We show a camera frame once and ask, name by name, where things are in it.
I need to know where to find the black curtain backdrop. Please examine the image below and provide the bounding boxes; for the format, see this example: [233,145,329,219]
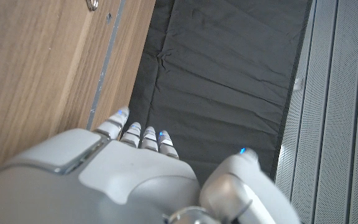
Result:
[122,0,313,184]

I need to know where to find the grey binder clip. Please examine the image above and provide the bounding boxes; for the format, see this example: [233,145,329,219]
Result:
[85,0,99,12]

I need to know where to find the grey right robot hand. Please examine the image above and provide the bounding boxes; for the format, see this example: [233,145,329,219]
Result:
[0,106,301,224]

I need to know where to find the wooden table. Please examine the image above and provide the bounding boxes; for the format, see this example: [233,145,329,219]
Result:
[85,0,127,131]

